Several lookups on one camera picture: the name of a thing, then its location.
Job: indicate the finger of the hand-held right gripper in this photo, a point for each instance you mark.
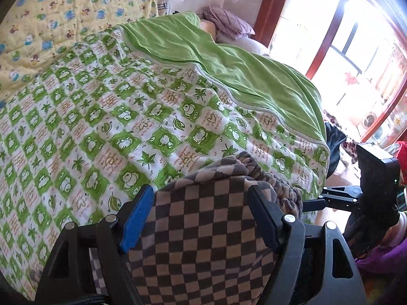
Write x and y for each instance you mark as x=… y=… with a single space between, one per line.
x=337 y=198

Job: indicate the person's right forearm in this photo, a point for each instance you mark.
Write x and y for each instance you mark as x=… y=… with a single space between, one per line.
x=384 y=257

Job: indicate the green frog print quilt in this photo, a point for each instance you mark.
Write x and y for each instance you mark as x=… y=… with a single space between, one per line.
x=127 y=127

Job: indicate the beige pillow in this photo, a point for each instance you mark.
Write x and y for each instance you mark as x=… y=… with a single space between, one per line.
x=244 y=46

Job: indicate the leopard print cloth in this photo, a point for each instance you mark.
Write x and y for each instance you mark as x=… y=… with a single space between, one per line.
x=349 y=147

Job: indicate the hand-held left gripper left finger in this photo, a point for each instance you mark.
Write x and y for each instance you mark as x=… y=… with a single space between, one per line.
x=137 y=219

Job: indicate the brown checkered pants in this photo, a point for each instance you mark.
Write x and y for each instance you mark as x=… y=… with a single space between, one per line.
x=203 y=235

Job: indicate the yellow cartoon print quilt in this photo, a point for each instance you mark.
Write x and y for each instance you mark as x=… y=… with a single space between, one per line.
x=63 y=22

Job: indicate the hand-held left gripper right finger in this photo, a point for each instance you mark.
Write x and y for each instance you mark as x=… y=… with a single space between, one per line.
x=265 y=219

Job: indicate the purple quilted pillow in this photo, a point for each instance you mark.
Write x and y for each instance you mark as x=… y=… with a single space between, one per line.
x=229 y=19

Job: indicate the black cloth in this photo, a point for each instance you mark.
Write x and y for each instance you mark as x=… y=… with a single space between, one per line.
x=334 y=146

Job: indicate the red wooden window frame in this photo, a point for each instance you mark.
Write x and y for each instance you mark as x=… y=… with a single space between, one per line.
x=321 y=44

